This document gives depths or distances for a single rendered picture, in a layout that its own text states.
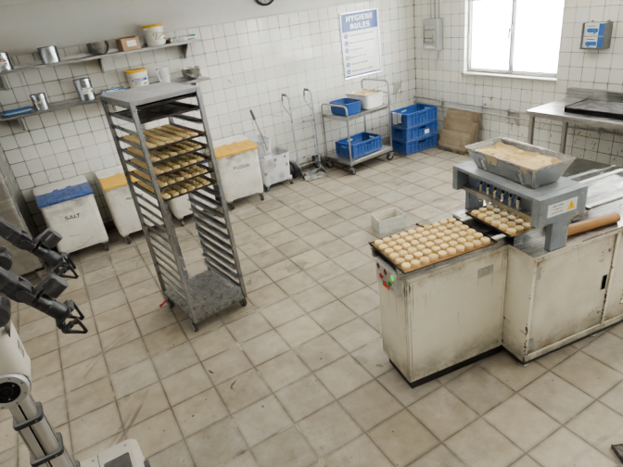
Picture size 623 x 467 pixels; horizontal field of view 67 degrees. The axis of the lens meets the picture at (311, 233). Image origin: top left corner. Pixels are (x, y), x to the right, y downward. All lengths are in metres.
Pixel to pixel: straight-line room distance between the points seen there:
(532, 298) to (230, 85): 4.60
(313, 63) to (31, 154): 3.67
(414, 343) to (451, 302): 0.32
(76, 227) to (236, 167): 1.89
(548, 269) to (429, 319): 0.72
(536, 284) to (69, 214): 4.45
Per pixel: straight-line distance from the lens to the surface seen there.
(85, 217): 5.56
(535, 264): 2.86
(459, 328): 3.03
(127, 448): 2.89
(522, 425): 3.04
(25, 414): 2.37
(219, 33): 6.28
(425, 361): 3.02
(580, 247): 3.09
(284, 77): 6.64
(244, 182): 5.89
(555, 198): 2.75
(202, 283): 4.23
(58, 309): 1.88
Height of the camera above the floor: 2.25
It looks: 27 degrees down
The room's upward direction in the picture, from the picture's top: 8 degrees counter-clockwise
